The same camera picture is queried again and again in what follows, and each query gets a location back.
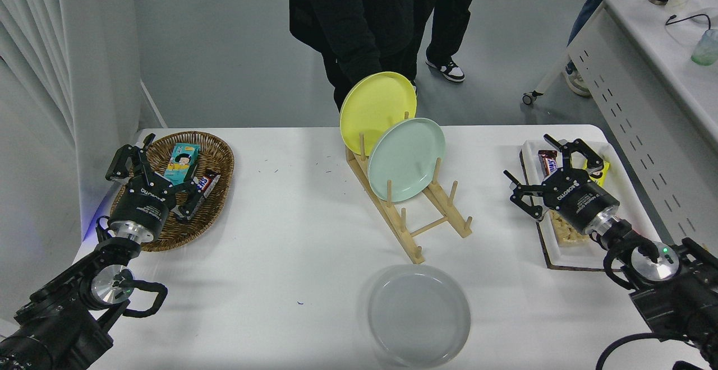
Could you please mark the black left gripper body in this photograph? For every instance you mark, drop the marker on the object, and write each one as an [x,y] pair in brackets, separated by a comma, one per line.
[143,204]

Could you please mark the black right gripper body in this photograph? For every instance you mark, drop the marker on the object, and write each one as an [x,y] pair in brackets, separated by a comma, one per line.
[578,199]

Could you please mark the grey plate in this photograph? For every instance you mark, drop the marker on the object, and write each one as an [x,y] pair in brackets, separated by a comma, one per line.
[418,317]

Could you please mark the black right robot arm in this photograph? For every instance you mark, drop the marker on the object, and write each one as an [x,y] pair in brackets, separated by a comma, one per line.
[673,303]

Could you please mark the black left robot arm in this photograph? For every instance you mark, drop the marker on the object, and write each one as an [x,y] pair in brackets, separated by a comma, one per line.
[56,325]

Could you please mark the wooden plate rack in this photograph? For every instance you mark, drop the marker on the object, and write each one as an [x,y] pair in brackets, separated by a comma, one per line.
[416,255]

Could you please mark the pale green plate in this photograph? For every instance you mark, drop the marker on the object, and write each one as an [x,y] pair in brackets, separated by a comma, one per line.
[404,160]

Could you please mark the yellow plate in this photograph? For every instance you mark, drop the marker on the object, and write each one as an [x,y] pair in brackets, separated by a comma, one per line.
[374,105]

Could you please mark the Snickers bar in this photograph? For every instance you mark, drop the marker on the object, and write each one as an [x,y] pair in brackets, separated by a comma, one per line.
[210,180]
[547,162]

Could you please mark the yellow snack pack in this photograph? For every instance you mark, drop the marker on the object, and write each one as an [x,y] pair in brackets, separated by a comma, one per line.
[603,179]

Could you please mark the clear pack of beige snacks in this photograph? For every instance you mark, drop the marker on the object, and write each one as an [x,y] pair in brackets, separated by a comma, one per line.
[566,235]

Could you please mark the teal snack box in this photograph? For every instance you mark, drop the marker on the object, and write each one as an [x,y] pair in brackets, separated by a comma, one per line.
[182,160]

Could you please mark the white rectangular tray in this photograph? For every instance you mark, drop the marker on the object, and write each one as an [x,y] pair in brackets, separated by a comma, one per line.
[634,190]

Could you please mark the brown wicker basket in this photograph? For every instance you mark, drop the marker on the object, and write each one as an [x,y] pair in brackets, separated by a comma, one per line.
[216,151]

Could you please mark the white desk with caster leg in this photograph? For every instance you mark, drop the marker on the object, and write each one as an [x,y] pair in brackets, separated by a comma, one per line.
[645,50]

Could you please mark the person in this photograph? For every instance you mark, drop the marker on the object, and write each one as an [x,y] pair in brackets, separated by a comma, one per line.
[449,11]
[359,11]
[586,17]

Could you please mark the translucent green cup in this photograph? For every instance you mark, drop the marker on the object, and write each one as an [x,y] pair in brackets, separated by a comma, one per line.
[707,50]

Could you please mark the white curtain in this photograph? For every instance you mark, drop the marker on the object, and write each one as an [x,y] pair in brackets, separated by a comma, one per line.
[28,33]

